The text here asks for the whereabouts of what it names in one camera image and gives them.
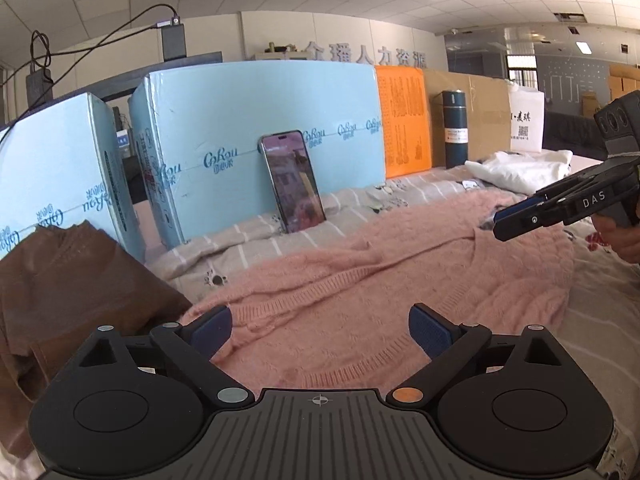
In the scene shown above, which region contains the white folded garment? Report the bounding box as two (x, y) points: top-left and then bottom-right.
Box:
(464, 150), (573, 195)

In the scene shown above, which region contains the light blue carton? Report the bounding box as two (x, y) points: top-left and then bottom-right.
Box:
(1, 93), (145, 261)
(129, 61), (385, 249)

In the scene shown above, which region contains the pink knitted sweater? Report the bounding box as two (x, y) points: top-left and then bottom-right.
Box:
(183, 191), (574, 391)

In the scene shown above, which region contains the brown cardboard box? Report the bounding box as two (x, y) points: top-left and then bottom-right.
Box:
(423, 70), (511, 167)

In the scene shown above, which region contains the black cable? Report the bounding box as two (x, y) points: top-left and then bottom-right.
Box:
(0, 3), (179, 126)

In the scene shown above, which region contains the brown leather garment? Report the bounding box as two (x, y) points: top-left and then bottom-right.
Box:
(1, 222), (191, 458)

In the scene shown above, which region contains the black sofa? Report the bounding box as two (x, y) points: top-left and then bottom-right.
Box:
(542, 110), (608, 162)

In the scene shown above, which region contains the white paper bag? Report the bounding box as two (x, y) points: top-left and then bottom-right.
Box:
(508, 82), (544, 153)

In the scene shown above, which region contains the orange paper sheet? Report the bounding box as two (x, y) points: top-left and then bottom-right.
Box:
(375, 66), (433, 179)

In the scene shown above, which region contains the left light blue carton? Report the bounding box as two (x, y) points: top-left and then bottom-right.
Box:
(1, 93), (145, 261)

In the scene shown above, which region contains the person right hand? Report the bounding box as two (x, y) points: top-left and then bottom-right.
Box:
(591, 214), (640, 263)

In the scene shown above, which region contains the right light blue carton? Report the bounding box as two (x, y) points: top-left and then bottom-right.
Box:
(129, 61), (385, 249)

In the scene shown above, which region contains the black power adapter right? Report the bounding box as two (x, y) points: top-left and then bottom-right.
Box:
(158, 15), (186, 62)

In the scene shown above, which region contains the dark blue thermos bottle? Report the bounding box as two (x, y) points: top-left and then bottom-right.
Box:
(442, 90), (469, 168)

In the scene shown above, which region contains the black smartphone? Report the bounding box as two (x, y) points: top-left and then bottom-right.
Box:
(258, 130), (326, 233)

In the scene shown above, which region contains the black power adapter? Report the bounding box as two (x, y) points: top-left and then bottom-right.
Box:
(158, 15), (186, 62)
(26, 68), (53, 110)

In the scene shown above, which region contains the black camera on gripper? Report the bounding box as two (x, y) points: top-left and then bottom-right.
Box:
(594, 90), (640, 158)

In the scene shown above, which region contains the black power adapter left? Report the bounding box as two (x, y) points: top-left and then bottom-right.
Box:
(26, 68), (53, 110)

